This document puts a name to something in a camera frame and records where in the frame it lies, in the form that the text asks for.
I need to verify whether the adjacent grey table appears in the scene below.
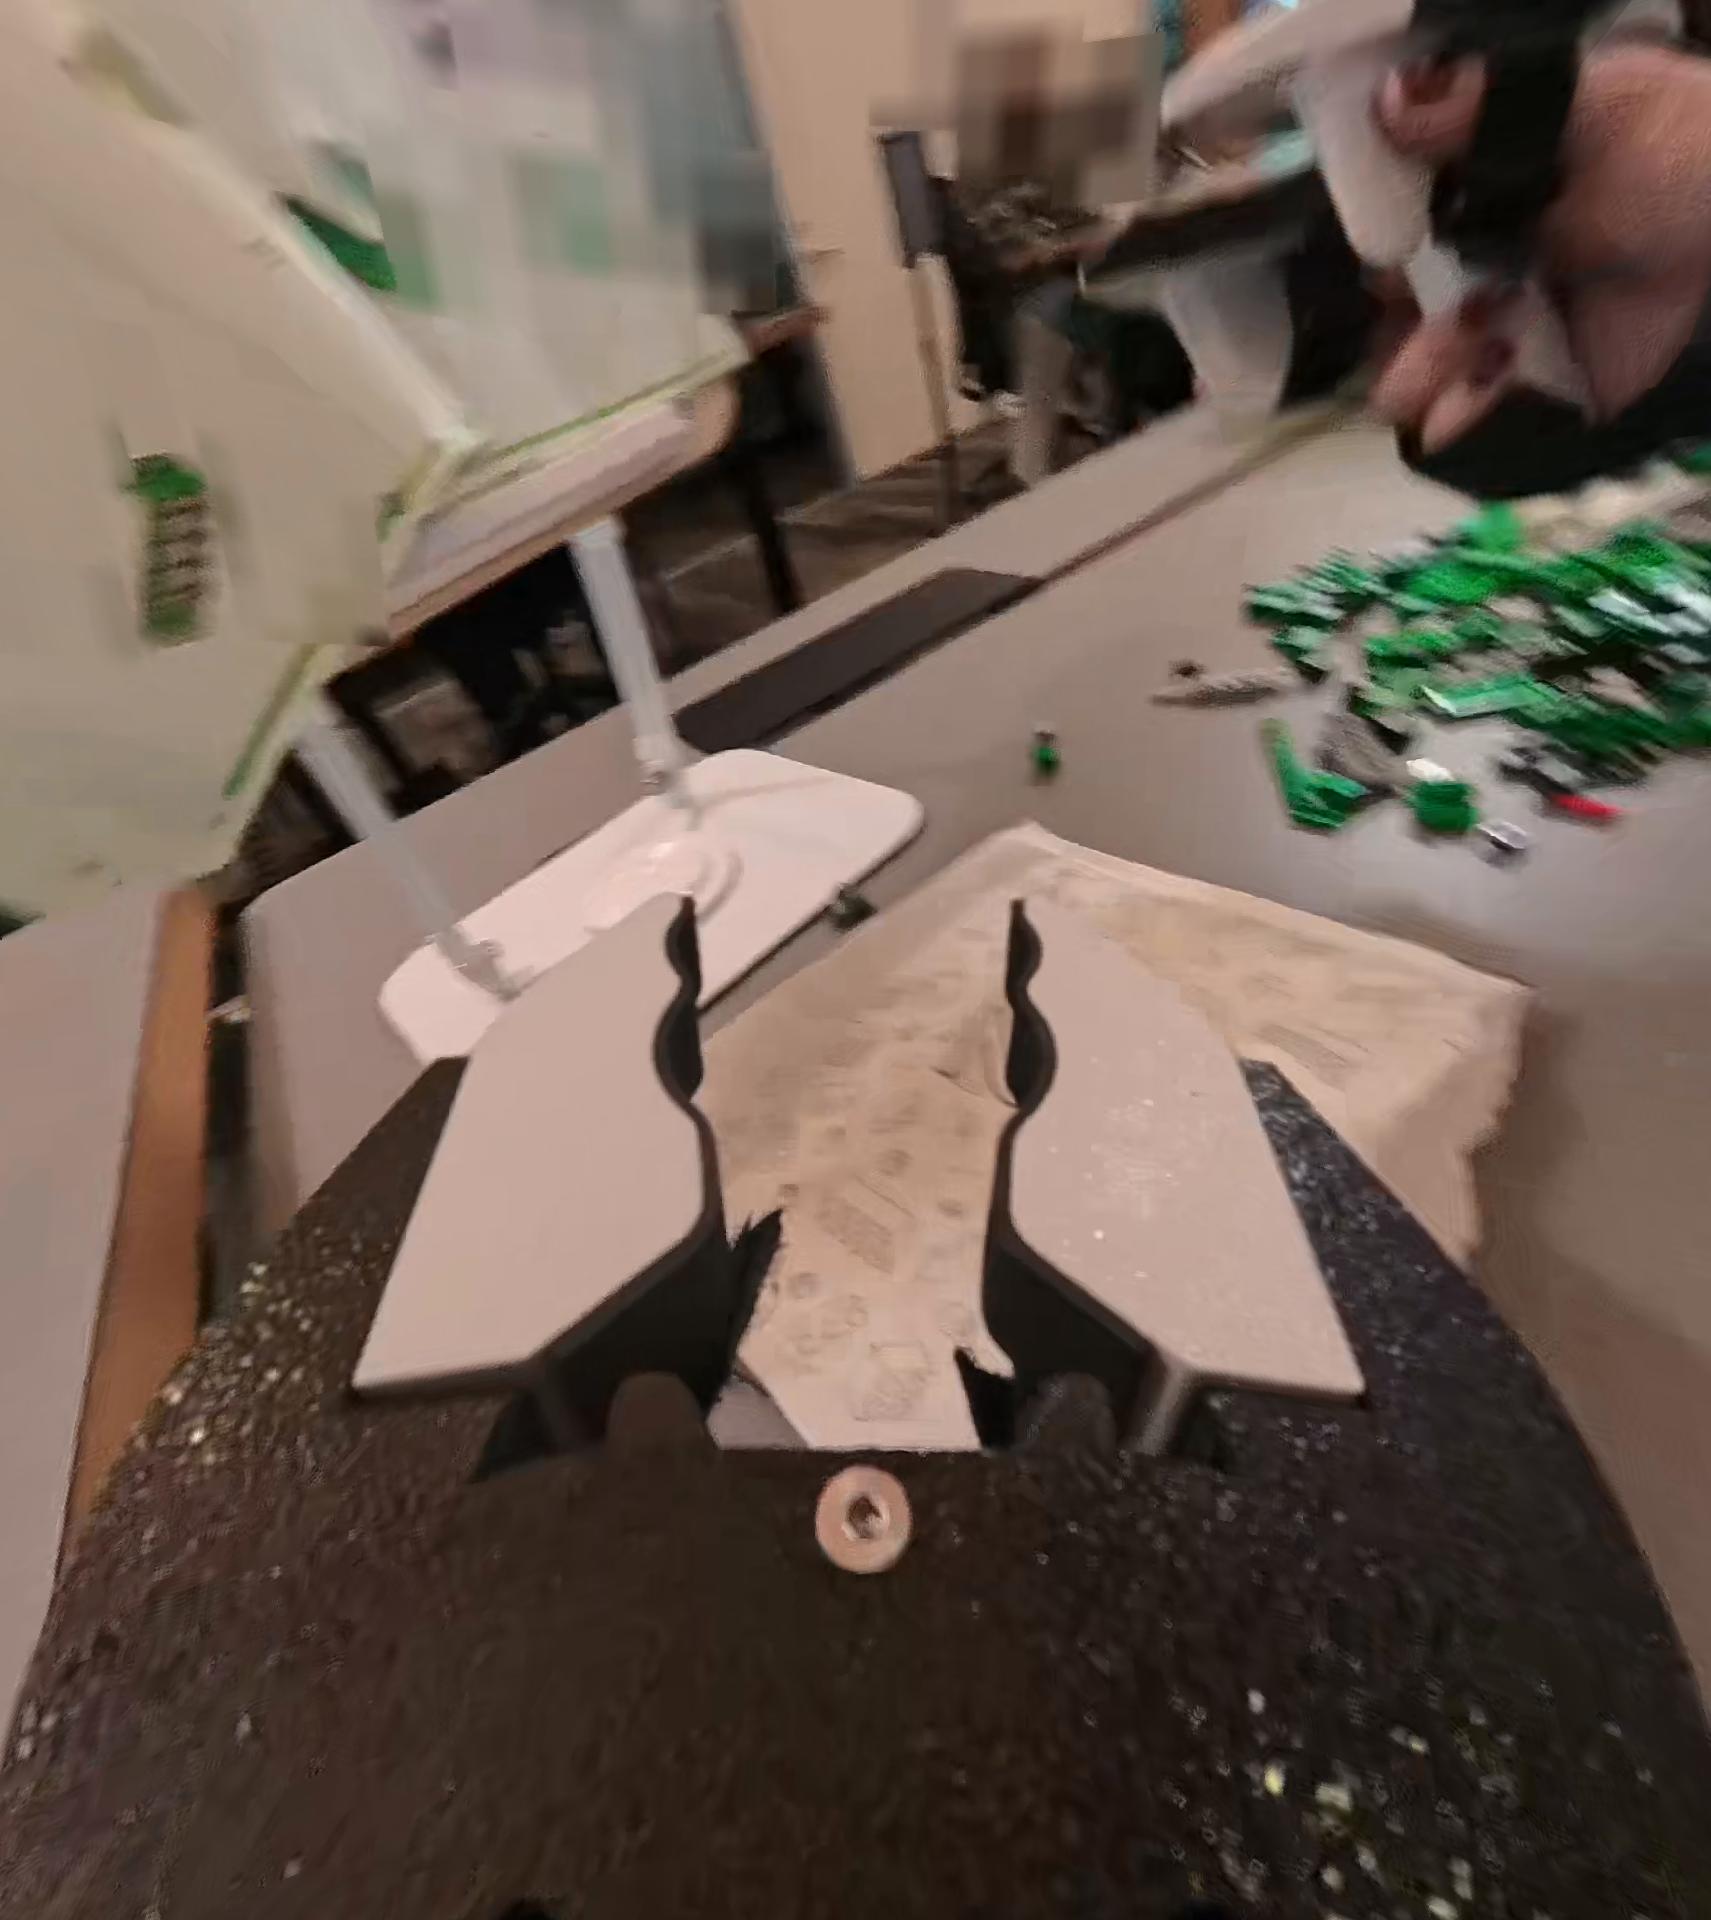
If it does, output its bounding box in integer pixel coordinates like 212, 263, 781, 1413
0, 883, 220, 1920

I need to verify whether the white printed paper bag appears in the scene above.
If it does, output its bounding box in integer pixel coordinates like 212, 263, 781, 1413
697, 815, 1535, 1454

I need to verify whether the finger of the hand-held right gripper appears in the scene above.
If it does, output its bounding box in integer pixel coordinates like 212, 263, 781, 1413
1159, 0, 1415, 133

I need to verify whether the light grey long brick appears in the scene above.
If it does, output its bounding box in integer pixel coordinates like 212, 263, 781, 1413
1151, 663, 1307, 710

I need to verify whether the white base book stand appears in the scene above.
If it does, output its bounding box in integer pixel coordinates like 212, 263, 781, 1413
226, 373, 929, 1060

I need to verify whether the person's right hand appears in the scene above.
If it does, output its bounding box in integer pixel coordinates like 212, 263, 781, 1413
1371, 43, 1711, 500

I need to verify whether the instruction booklet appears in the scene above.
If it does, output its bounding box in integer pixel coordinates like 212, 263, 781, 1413
0, 0, 759, 901

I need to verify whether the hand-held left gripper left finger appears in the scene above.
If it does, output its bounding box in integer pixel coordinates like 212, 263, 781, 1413
349, 892, 731, 1408

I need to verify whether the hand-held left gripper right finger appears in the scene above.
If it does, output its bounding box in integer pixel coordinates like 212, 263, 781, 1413
981, 895, 1369, 1404

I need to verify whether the pile of mixed toy bricks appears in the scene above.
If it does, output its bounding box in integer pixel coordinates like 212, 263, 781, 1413
1155, 479, 1711, 863

